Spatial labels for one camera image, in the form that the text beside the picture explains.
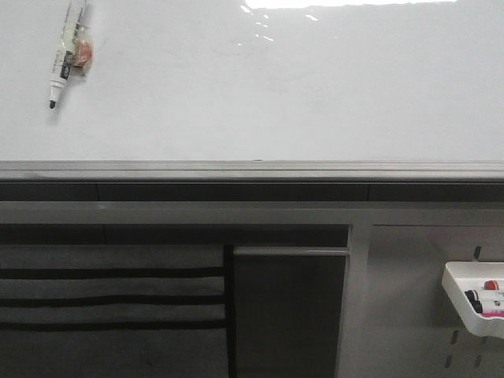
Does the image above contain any white plastic marker tray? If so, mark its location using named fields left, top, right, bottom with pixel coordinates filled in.
left=442, top=261, right=503, bottom=339

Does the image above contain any dark grey cabinet panel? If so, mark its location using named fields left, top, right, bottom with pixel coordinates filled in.
left=234, top=246, right=347, bottom=377

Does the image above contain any pink marker in tray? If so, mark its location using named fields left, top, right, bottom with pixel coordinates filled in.
left=481, top=308, right=504, bottom=317

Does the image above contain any black-capped marker in tray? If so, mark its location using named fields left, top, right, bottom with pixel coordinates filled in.
left=465, top=290, right=503, bottom=314

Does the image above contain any red-capped marker in tray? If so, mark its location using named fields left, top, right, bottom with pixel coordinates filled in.
left=484, top=280, right=502, bottom=291

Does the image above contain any white whiteboard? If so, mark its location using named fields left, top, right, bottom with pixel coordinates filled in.
left=1, top=1, right=503, bottom=181

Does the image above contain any grey pegboard panel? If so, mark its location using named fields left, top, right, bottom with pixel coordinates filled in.
left=342, top=226, right=503, bottom=377

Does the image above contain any grey black-striped fabric organizer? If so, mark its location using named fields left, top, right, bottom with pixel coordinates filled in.
left=1, top=245, right=235, bottom=377

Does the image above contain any white black-tipped whiteboard marker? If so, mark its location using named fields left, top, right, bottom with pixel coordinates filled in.
left=49, top=1, right=94, bottom=109

